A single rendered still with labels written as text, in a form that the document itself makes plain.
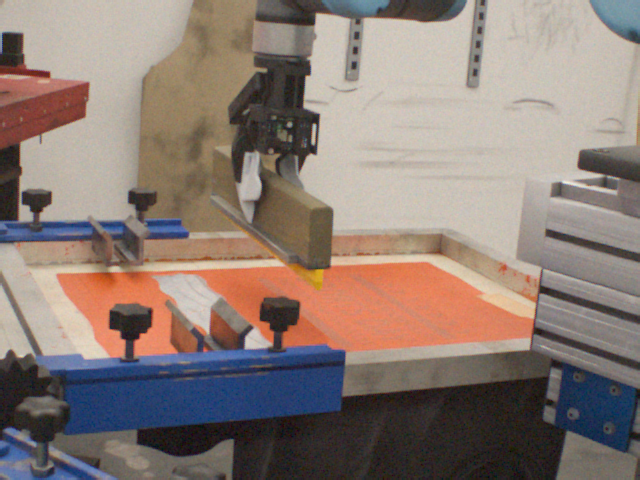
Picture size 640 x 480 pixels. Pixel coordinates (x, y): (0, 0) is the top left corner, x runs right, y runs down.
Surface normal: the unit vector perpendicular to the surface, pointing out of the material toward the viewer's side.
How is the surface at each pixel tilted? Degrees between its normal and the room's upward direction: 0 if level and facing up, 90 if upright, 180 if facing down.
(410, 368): 90
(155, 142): 91
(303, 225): 93
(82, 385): 90
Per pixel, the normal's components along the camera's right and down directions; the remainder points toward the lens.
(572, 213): -0.71, 0.11
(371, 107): 0.41, 0.25
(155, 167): 0.07, 0.28
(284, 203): -0.92, 0.07
